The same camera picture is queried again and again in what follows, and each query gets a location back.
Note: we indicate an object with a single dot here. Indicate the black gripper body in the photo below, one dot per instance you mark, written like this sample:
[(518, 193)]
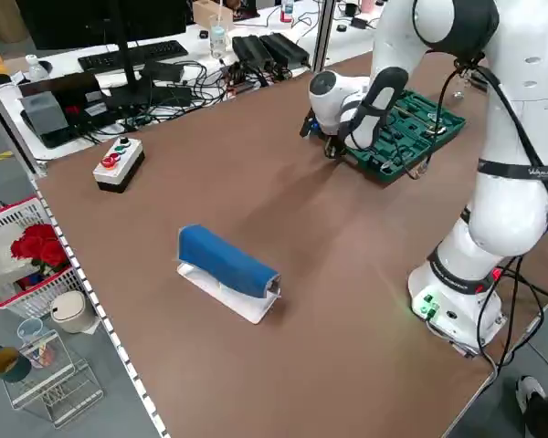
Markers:
[(333, 145)]

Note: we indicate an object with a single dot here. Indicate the green plastic toolbox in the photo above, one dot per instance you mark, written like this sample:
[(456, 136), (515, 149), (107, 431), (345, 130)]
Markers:
[(452, 123)]

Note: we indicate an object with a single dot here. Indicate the small clear measuring cup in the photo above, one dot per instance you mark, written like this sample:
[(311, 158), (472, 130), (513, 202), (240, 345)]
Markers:
[(459, 93)]

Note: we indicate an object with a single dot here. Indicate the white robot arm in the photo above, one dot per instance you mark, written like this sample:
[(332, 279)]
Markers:
[(507, 219)]

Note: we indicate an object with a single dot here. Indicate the pink cup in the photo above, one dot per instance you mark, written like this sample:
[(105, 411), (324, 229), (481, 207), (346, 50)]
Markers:
[(367, 4)]

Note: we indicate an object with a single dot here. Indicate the silver adjustable wrench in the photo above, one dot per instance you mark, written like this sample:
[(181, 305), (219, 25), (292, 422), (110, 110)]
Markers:
[(439, 131)]

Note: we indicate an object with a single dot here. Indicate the black finned power supply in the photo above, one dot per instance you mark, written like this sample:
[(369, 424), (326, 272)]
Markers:
[(251, 50), (285, 48)]

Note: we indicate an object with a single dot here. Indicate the small circuit board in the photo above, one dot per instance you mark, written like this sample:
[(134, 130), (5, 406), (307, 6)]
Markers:
[(237, 77)]

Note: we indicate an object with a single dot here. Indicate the small black adapter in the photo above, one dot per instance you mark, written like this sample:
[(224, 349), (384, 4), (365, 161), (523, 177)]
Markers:
[(360, 21)]

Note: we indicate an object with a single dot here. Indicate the red label bottle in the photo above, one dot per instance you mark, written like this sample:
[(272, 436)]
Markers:
[(287, 11)]

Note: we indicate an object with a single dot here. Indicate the white desk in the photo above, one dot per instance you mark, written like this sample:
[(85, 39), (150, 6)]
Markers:
[(256, 25)]

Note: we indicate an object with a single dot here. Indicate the clear water bottle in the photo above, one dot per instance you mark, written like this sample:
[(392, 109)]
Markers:
[(218, 38)]

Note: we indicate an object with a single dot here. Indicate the blue cloth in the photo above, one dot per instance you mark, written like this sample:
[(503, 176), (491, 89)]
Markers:
[(224, 260)]

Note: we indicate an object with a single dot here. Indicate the cardboard box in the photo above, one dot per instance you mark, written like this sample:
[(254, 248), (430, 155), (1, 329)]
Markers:
[(205, 13)]

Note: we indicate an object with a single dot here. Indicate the white button box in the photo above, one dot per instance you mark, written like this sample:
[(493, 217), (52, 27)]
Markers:
[(119, 169)]

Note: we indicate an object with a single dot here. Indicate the black keyboard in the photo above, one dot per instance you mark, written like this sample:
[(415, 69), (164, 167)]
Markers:
[(132, 55)]

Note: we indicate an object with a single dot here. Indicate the black monitor stand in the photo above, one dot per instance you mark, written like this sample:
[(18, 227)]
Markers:
[(128, 64)]

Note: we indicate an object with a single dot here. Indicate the black monitor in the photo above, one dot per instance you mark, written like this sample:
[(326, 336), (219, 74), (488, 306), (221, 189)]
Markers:
[(96, 20)]

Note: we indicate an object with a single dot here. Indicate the grey box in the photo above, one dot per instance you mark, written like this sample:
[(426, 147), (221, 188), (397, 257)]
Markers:
[(43, 114)]

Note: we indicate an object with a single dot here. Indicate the small clear bottle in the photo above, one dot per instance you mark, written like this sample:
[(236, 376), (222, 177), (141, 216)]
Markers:
[(35, 68)]

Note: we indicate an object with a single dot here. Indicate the small white bin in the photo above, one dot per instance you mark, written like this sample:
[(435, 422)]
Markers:
[(70, 312)]

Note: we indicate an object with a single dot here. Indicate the red roses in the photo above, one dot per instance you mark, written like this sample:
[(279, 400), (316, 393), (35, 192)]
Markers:
[(36, 246)]

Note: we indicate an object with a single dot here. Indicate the person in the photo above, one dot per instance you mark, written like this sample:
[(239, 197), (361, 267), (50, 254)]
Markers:
[(530, 392)]

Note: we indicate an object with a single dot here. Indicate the white red shopping basket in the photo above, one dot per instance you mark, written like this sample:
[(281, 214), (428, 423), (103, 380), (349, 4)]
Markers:
[(27, 301)]

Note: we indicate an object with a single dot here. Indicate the clear plastic pitcher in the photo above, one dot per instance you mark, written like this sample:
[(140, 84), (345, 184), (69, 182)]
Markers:
[(29, 330)]

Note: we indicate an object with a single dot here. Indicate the clear acrylic shelf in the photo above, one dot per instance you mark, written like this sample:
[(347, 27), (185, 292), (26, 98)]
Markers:
[(50, 397)]

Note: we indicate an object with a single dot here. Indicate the dark green mug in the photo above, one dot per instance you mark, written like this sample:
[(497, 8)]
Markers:
[(7, 365)]

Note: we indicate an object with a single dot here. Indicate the dark wrist camera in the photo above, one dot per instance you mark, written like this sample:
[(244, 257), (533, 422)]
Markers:
[(307, 125)]

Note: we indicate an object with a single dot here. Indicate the aluminium frame post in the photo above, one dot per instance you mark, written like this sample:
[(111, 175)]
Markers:
[(323, 41), (9, 123)]

